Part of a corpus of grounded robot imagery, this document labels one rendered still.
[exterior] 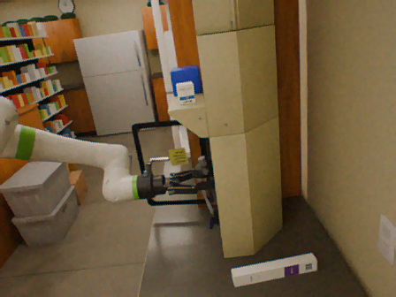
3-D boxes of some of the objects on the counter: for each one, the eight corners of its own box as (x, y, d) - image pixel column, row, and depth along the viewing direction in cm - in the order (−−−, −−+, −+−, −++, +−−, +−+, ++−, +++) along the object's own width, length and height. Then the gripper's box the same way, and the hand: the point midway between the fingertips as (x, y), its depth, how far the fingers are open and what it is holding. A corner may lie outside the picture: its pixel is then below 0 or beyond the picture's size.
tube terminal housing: (272, 204, 145) (262, 25, 117) (293, 250, 115) (286, 24, 87) (217, 210, 146) (195, 34, 118) (224, 258, 116) (196, 35, 88)
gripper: (148, 190, 108) (216, 182, 107) (156, 164, 128) (212, 157, 127) (153, 209, 111) (218, 201, 110) (159, 180, 131) (214, 174, 130)
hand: (209, 178), depth 119 cm, fingers closed on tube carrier, 9 cm apart
